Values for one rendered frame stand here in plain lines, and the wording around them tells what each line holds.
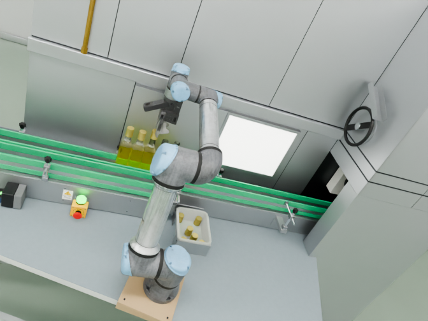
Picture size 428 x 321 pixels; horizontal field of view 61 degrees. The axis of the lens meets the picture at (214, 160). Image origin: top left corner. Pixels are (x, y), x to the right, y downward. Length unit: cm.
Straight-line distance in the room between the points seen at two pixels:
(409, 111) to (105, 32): 138
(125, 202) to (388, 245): 151
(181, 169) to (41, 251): 76
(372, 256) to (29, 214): 187
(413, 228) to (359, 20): 117
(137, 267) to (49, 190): 64
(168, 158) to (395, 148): 108
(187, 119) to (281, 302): 100
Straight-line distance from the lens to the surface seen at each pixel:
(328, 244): 216
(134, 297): 156
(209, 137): 133
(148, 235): 133
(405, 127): 182
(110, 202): 182
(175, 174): 119
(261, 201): 204
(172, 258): 141
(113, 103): 185
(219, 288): 176
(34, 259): 166
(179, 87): 145
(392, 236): 231
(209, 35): 170
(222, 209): 201
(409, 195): 210
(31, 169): 179
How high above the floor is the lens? 209
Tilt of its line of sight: 33 degrees down
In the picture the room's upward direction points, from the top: 25 degrees clockwise
